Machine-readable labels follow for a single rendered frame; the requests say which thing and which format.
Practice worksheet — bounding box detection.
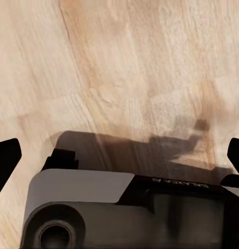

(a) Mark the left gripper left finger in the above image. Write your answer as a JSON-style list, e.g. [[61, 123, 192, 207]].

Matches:
[[0, 138, 22, 193]]

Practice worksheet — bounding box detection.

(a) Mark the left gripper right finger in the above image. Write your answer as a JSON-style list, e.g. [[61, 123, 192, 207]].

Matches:
[[227, 138, 239, 173]]

